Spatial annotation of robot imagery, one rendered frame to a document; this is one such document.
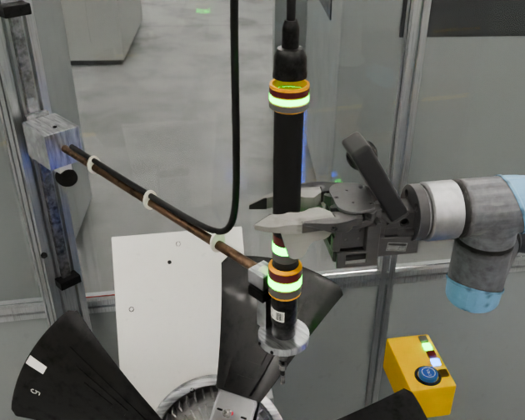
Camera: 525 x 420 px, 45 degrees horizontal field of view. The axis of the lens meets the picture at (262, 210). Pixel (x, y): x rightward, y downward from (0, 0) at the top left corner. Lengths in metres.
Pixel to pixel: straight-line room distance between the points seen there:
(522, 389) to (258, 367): 1.45
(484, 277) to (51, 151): 0.78
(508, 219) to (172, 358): 0.71
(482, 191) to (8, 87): 0.87
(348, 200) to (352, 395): 1.38
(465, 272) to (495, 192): 0.12
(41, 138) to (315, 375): 1.15
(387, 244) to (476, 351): 1.35
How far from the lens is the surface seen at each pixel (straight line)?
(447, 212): 0.79
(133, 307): 1.27
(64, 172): 1.26
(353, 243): 0.78
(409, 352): 1.45
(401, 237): 0.81
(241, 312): 1.08
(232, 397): 1.06
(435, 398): 1.41
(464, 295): 0.90
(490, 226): 0.83
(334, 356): 1.95
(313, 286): 1.04
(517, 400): 2.39
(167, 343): 1.27
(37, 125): 1.26
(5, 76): 1.28
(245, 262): 0.86
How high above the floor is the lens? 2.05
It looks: 31 degrees down
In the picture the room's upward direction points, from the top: straight up
